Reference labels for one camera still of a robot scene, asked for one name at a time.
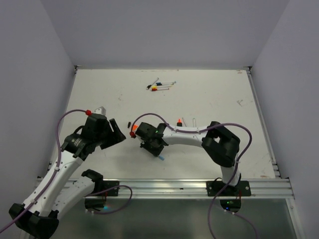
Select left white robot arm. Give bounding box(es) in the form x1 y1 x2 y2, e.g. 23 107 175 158
9 114 126 239

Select yellow cap marker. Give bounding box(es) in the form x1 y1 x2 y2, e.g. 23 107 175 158
151 85 173 89

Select aluminium rail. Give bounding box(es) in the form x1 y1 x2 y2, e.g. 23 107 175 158
32 177 296 200
245 66 282 179

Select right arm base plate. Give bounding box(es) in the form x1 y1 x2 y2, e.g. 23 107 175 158
206 180 252 197

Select aluminium front rail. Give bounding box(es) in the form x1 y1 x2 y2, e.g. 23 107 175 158
32 177 296 200

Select aluminium right side rail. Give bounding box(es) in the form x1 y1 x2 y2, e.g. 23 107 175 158
245 66 282 179

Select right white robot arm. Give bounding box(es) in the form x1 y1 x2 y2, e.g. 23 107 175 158
130 121 241 196

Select red cap marker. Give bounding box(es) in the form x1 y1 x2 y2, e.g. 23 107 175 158
151 88 170 92

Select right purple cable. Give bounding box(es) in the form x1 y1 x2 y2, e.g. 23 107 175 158
131 113 259 239

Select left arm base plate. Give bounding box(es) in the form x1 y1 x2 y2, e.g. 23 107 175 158
87 180 120 197

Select black cap marker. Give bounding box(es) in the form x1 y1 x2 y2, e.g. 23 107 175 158
146 78 159 90

